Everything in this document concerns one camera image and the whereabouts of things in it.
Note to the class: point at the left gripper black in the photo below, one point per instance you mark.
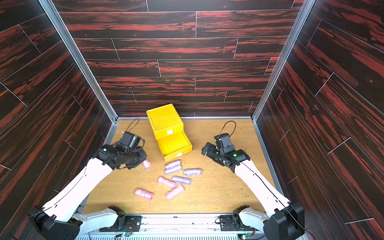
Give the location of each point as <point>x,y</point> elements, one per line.
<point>144,156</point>

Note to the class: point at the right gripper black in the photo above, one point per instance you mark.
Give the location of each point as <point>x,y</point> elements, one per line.
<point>212,151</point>

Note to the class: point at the pink roll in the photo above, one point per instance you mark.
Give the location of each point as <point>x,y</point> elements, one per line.
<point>146,164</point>
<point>174,192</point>
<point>144,194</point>
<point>167,183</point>

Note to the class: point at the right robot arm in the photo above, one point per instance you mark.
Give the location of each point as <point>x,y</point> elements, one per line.
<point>282,219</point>

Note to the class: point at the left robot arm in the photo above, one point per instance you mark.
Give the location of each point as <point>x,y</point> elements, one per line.
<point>57,219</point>

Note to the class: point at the yellow drawer cabinet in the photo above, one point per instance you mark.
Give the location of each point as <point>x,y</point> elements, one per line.
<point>166,112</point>

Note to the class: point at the purple roll middle right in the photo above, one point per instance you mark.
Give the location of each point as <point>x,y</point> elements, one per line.
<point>192,172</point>

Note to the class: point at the purple roll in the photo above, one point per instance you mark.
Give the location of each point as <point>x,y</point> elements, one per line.
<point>181,180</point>
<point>173,170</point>
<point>173,164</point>
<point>192,172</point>

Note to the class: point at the purple roll upper back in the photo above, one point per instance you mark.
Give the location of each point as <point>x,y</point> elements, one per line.
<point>173,164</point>

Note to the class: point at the purple roll upper front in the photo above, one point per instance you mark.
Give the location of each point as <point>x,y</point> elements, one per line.
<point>173,170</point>

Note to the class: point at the purple roll lower centre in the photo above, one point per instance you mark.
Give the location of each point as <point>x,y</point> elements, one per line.
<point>181,180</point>

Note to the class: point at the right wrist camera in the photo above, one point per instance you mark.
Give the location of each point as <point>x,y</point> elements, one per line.
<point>223,142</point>

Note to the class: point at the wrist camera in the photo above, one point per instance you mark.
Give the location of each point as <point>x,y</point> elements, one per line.
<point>130,140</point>
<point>223,142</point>

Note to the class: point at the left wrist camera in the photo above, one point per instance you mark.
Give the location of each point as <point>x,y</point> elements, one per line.
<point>130,140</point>

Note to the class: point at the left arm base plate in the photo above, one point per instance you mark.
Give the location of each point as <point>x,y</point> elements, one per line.
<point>132,224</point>

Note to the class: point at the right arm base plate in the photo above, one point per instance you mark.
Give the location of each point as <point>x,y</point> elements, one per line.
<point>227,223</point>

